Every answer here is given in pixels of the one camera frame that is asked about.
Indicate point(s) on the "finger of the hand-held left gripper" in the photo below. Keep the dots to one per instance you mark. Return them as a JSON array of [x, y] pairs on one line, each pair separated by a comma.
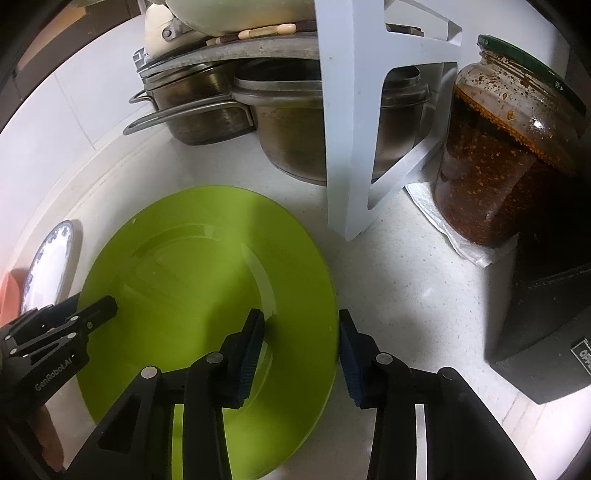
[[99, 311], [41, 316]]

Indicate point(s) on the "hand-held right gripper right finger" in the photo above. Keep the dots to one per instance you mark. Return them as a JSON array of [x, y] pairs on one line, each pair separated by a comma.
[[351, 360]]

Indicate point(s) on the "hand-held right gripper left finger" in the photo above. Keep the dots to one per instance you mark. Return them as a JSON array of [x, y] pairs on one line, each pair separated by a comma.
[[251, 353]]

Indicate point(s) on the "blue patterned white plate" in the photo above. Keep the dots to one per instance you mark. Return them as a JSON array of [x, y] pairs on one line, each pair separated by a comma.
[[51, 258]]

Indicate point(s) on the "green plate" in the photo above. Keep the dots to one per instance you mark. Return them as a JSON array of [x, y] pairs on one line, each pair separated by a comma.
[[184, 258]]

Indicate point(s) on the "person's left hand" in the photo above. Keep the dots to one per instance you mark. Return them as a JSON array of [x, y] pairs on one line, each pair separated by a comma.
[[48, 438]]

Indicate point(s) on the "pink plate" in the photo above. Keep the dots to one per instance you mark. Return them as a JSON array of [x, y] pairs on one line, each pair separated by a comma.
[[10, 290]]

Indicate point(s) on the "white paper towel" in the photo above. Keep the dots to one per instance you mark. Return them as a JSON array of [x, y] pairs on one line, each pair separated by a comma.
[[429, 203]]

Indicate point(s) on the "black box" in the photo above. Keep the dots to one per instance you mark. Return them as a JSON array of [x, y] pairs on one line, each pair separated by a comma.
[[540, 332]]

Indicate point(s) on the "large steel pot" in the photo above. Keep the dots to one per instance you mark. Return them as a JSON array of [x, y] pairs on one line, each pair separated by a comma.
[[286, 134]]

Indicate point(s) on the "glass chili sauce jar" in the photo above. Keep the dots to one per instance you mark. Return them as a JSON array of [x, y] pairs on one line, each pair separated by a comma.
[[489, 175]]

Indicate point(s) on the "white shelf rack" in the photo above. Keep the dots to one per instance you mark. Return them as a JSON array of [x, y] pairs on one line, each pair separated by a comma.
[[341, 115]]

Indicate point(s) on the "cream kettle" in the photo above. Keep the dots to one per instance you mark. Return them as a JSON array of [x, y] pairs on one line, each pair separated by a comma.
[[157, 32]]

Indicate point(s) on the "grey round board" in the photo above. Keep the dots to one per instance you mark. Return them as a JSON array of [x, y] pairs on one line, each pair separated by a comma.
[[258, 50]]

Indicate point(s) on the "white ceramic pot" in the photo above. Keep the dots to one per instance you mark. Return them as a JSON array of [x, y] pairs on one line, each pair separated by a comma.
[[231, 11]]

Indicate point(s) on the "grey metal bracket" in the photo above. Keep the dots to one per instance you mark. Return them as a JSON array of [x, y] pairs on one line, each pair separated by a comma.
[[141, 59]]

